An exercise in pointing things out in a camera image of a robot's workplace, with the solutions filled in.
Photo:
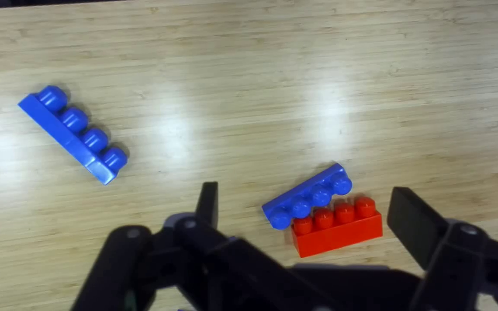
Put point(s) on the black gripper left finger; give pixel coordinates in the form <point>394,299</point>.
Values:
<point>212,271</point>

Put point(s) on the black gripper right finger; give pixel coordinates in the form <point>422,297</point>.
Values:
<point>460,259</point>

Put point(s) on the long blue brick near red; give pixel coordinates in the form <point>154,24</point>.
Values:
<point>313,192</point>

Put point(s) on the long blue brick far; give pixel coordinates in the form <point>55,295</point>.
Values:
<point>69,126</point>

